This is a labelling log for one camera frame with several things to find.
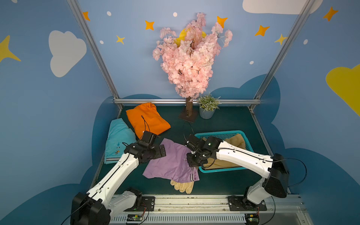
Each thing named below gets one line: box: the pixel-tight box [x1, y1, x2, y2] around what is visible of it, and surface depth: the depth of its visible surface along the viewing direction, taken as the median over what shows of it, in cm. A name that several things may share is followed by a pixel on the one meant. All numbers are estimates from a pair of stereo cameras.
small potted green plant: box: [198, 91, 221, 120], surface depth 105 cm
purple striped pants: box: [142, 137, 200, 183], surface depth 86 cm
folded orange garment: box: [125, 102, 172, 140], surface depth 113 cm
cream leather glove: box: [170, 180, 195, 194], surface depth 82 cm
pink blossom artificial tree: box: [152, 12, 233, 123], surface depth 72 cm
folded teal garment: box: [104, 118, 137, 165], surface depth 97 cm
